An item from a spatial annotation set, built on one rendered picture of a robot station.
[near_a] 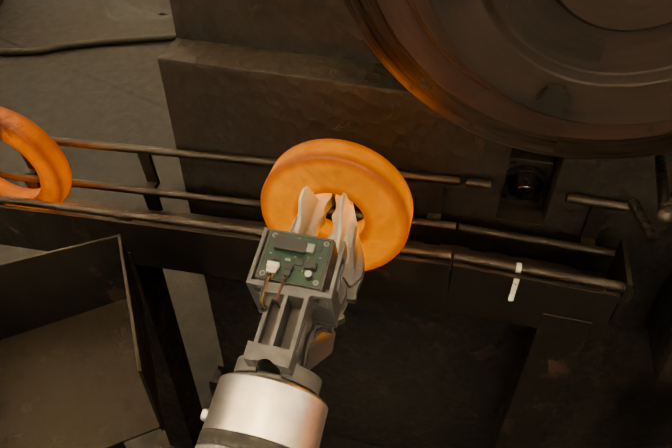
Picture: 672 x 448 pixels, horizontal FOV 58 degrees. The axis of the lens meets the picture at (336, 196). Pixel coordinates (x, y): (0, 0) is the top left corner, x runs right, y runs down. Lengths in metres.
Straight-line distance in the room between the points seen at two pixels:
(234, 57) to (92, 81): 1.85
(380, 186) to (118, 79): 2.09
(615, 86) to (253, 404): 0.35
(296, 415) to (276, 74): 0.43
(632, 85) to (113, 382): 0.63
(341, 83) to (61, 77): 2.04
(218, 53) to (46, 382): 0.45
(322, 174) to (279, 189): 0.05
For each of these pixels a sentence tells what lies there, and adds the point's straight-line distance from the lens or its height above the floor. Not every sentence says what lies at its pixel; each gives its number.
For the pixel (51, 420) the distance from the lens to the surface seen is 0.80.
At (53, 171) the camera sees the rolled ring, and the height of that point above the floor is 0.71.
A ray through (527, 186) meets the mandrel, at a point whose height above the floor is 0.75.
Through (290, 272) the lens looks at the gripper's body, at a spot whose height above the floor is 0.88.
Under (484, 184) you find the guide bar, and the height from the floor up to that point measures 0.76.
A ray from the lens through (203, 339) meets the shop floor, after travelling 1.56.
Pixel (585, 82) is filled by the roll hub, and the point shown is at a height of 1.01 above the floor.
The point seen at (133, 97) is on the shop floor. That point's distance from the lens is 2.46.
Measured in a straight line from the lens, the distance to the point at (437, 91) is 0.60.
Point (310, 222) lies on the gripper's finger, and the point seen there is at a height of 0.85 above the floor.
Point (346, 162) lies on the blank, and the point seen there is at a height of 0.90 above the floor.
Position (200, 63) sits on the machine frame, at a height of 0.87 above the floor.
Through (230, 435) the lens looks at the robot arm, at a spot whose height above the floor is 0.84.
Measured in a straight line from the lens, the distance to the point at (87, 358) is 0.83.
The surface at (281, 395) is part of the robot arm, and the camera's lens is 0.46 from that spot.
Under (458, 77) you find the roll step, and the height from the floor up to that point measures 0.96.
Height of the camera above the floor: 1.25
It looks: 42 degrees down
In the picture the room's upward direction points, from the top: straight up
